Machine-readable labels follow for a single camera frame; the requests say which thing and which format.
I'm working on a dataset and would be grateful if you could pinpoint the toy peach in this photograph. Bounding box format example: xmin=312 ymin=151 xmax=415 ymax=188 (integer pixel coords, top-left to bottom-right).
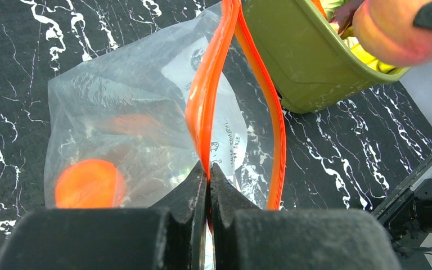
xmin=353 ymin=0 xmax=432 ymax=68

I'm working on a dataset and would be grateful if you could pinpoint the olive green plastic bin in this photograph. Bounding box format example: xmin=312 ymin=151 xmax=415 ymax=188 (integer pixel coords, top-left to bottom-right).
xmin=243 ymin=1 xmax=408 ymax=114

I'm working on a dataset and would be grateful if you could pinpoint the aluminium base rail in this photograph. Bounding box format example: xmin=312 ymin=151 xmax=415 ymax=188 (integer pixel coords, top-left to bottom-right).
xmin=373 ymin=158 xmax=432 ymax=269

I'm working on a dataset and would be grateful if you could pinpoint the orange toy tangerine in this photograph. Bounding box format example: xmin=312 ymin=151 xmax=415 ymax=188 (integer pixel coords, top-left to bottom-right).
xmin=55 ymin=159 xmax=127 ymax=209

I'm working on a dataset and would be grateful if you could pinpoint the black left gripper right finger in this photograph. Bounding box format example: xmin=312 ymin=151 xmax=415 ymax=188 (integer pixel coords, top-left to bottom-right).
xmin=209 ymin=164 xmax=401 ymax=269

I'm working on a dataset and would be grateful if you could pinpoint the yellow toy banana bunch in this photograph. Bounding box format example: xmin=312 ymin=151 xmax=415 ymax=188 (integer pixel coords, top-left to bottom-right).
xmin=343 ymin=37 xmax=402 ymax=74

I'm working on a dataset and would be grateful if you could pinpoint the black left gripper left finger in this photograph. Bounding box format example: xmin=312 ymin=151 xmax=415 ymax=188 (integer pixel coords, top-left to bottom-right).
xmin=0 ymin=163 xmax=207 ymax=269

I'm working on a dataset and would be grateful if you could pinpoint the clear zip bag orange zipper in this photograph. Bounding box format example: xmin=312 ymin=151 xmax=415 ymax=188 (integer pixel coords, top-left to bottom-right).
xmin=44 ymin=1 xmax=286 ymax=210

